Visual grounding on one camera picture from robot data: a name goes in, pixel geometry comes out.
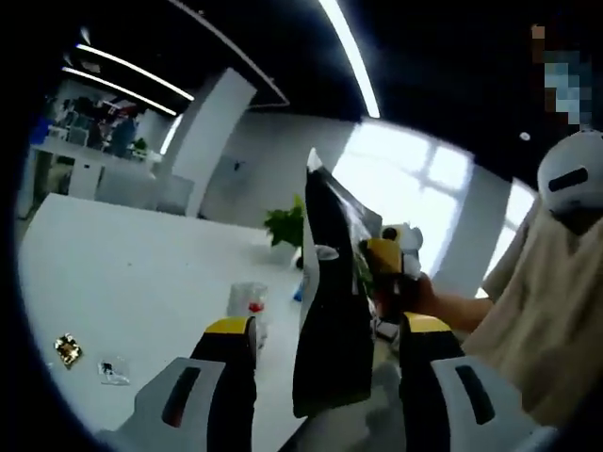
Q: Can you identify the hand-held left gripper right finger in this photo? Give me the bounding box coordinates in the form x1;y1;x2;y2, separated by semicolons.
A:
398;311;557;452

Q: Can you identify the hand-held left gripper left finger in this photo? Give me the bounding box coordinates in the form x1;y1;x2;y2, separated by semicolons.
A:
98;315;259;452

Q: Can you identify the black green skincare sachet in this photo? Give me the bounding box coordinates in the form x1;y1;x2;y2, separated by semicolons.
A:
291;148;383;419

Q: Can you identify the red capped skincare bottle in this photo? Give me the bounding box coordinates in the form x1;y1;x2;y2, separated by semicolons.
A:
228;281;270;326

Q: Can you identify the clear skincare sachet dark print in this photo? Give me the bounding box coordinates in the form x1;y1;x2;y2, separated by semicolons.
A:
97;356;132;386

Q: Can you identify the gold foil skincare sachet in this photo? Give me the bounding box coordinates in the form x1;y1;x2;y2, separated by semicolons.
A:
53;332;85;370

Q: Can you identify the person's right hand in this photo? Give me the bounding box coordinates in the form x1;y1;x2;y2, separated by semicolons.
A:
376;275;439;326

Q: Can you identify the potted green plant white pot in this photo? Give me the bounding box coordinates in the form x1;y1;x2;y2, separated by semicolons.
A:
263;195;307;260

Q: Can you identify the white worn device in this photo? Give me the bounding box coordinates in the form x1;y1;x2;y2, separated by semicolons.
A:
536;129;603;222

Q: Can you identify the white counter cabinet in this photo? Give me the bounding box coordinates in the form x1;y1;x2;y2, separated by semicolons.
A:
25;143;194;216

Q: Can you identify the blue bin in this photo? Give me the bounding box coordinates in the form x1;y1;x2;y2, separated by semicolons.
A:
31;117;54;143

